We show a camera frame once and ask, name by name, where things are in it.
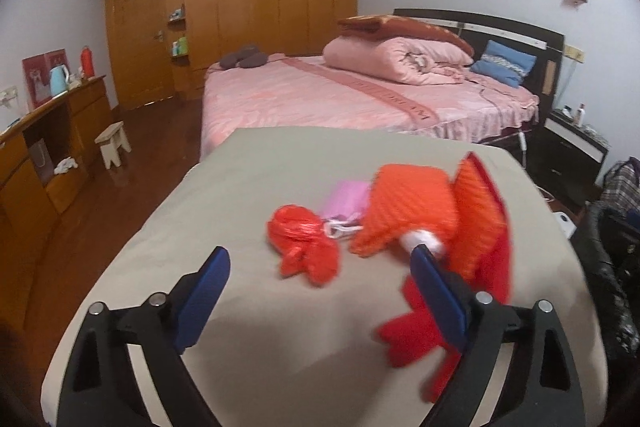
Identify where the white bathroom scale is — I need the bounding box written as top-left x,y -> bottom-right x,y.
552,209 -> 576,238

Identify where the wooden desk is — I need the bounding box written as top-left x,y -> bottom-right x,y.
0,74 -> 113,258

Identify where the red thermos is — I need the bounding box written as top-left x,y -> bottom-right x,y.
80,45 -> 96,80

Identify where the grey neck pillow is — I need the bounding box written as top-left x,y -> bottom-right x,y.
220,47 -> 268,70

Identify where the blue pillow with patterned band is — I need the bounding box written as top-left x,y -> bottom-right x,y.
470,39 -> 537,88

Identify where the light blue kettle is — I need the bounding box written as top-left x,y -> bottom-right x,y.
48,64 -> 71,98

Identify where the plaid cloth covered chair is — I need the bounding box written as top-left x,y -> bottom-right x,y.
597,157 -> 640,218

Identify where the black and white nightstand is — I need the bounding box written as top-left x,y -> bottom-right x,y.
527,109 -> 610,208

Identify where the large red plastic bag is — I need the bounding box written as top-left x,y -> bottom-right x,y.
376,152 -> 516,403

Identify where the beige table cloth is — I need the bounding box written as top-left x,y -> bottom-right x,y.
41,127 -> 608,427

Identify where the bed with pink bedspread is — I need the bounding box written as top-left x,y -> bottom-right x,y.
200,52 -> 543,160

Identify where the red box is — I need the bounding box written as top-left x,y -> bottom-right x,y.
21,49 -> 68,110

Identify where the folded pink quilt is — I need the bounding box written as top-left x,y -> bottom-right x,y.
322,36 -> 475,85

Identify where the wooden door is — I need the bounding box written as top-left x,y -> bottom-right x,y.
105,0 -> 176,108

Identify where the folded red-brown blanket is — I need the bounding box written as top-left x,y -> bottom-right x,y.
336,14 -> 468,50

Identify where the white tissue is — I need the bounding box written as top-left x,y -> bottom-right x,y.
402,229 -> 446,258

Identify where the dark bed headboard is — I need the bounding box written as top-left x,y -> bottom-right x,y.
392,8 -> 566,108

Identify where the trash bin with black bag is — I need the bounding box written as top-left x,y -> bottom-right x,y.
570,202 -> 640,358

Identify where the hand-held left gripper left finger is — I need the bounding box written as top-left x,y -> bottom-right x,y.
56,246 -> 232,427

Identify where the grey paper bag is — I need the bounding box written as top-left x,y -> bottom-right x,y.
29,142 -> 53,182

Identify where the pink face mask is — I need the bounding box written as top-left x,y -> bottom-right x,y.
320,179 -> 372,240

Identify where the white cable with controller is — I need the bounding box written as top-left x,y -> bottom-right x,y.
520,132 -> 556,202

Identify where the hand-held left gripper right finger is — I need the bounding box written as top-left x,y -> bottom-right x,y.
409,244 -> 587,427

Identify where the orange foam net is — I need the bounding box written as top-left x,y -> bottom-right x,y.
348,163 -> 460,258
447,157 -> 506,283

